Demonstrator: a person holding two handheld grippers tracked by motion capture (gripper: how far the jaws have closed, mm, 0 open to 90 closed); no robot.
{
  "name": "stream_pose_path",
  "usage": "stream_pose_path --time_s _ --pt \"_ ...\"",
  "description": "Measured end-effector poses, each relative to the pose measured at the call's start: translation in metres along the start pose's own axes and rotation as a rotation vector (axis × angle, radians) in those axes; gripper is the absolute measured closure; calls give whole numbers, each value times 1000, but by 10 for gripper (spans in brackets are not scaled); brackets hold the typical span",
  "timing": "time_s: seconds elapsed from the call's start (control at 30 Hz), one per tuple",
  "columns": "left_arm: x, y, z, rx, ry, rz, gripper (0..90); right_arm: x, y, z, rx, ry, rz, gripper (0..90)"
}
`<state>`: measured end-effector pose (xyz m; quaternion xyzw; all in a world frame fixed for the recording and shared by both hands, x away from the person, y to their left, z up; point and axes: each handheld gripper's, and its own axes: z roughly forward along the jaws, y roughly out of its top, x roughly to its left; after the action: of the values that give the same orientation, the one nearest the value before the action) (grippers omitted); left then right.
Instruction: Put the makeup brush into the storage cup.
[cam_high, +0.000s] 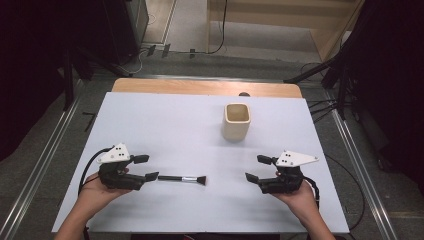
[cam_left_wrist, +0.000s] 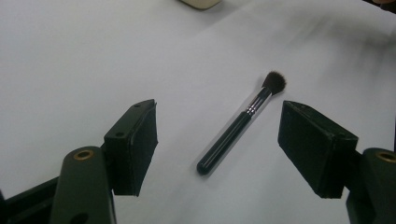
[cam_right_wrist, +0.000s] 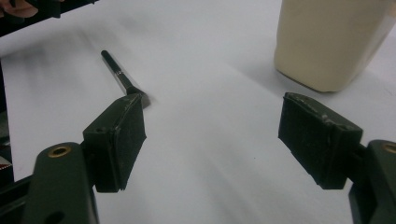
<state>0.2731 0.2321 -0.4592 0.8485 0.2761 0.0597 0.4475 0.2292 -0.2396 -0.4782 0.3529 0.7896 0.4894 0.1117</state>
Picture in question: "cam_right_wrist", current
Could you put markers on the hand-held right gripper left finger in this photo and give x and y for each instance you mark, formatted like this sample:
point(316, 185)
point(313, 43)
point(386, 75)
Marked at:
point(120, 146)

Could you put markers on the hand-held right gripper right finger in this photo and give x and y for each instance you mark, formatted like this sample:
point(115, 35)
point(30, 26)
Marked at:
point(314, 137)

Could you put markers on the cream plastic container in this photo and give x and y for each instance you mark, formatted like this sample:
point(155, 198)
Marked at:
point(327, 43)

